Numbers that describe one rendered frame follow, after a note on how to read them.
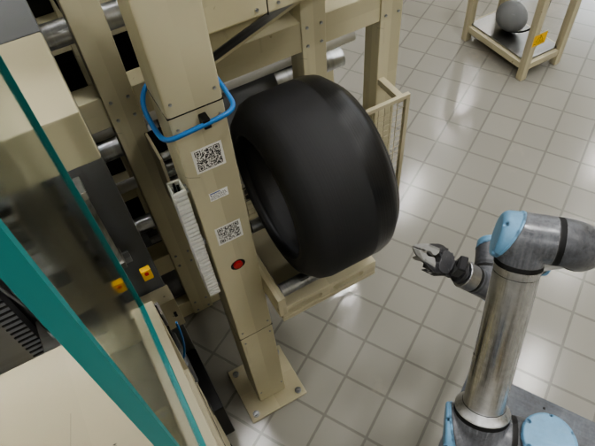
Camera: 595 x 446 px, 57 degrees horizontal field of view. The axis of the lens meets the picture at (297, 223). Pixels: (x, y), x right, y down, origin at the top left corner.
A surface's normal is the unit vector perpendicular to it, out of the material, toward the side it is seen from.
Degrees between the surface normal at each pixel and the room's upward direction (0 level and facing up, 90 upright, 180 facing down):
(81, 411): 0
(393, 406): 0
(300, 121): 10
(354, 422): 0
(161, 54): 90
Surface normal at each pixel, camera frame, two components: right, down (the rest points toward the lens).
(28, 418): -0.07, -0.61
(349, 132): 0.16, -0.24
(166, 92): 0.49, 0.67
